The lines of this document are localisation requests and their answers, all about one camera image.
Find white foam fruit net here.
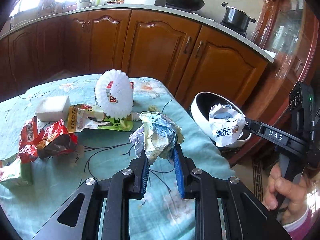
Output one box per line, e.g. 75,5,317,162
95,69,133,119

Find white foam block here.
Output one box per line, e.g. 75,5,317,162
35,95,71,122

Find white paper wrapper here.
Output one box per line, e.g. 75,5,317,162
208,104,246,148

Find blue white wrapper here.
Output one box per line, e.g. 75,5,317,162
129,112,184,165

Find red snack wrapper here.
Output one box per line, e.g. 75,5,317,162
34,119,78,159

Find wooden lower kitchen cabinets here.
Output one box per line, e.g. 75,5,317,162
1,9,269,108

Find black stock pot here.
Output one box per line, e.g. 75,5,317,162
220,2,256,37

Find red white milk carton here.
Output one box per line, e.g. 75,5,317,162
106,80,133,104

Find green milk carton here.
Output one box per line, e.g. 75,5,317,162
1,155,33,189

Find wooden glass door frame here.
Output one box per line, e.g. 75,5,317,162
224,0,320,165

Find small lidded pot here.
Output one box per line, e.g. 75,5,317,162
76,0,92,9

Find person's right hand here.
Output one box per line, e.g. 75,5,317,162
263,164,308,225

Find green yellow drink pouch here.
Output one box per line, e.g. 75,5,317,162
67,104,133,133

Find red barcode snack packet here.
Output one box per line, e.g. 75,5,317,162
18,116,39,164

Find white rim black trash bin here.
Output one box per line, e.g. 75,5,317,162
190,92,252,148

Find floral light blue tablecloth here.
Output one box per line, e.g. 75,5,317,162
1,74,235,239

